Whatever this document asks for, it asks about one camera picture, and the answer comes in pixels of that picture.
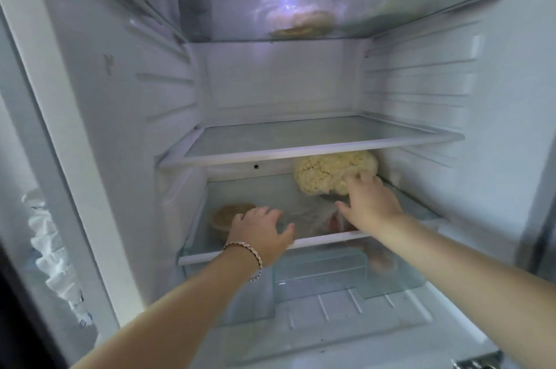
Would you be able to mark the person's left hand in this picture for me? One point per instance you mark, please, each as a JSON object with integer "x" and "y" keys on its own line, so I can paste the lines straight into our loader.
{"x": 258, "y": 232}

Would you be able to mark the person's right hand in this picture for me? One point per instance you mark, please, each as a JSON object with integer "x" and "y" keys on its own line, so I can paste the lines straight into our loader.
{"x": 371, "y": 206}

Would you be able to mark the person's right thumb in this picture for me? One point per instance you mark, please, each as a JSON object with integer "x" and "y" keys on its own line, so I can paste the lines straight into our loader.
{"x": 346, "y": 213}

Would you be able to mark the person's left thumb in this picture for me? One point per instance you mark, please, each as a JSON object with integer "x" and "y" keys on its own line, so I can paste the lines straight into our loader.
{"x": 287, "y": 236}

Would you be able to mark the person's right forearm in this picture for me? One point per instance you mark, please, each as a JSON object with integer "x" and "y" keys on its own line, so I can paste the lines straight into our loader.
{"x": 469, "y": 277}

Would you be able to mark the person's left forearm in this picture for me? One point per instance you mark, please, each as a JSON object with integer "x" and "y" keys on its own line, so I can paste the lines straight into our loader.
{"x": 182, "y": 316}

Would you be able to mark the clear bag with red food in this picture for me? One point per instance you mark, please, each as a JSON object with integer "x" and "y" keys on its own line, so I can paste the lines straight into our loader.
{"x": 315, "y": 219}

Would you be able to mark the cauliflower head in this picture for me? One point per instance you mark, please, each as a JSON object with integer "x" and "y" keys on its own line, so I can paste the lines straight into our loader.
{"x": 323, "y": 173}

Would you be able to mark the green tinted glass shelf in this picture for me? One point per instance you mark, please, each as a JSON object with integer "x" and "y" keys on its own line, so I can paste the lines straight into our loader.
{"x": 260, "y": 193}

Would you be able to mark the clear crisper drawer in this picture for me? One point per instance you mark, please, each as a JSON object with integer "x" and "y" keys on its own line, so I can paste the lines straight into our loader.
{"x": 321, "y": 277}

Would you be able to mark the tan bowl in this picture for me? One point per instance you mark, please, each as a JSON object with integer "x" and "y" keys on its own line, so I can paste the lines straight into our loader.
{"x": 226, "y": 219}

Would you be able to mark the white refrigerator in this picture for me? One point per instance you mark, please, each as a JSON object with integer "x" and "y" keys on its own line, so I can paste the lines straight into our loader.
{"x": 130, "y": 130}

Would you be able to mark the pale round wrapped food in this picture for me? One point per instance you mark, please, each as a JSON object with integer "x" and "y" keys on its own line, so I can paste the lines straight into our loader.
{"x": 302, "y": 23}

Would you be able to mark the crumpled white plastic bag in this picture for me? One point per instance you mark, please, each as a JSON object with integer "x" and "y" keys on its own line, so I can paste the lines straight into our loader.
{"x": 52, "y": 251}

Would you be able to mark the refrigerator door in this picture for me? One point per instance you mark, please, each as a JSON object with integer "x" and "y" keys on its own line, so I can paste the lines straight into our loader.
{"x": 26, "y": 156}

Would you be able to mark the glass shelf with white frame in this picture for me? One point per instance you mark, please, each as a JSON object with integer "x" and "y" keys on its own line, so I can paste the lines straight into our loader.
{"x": 304, "y": 138}

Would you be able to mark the glass shelf with grey frame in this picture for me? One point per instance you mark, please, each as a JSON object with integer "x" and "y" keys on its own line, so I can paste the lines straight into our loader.
{"x": 243, "y": 17}

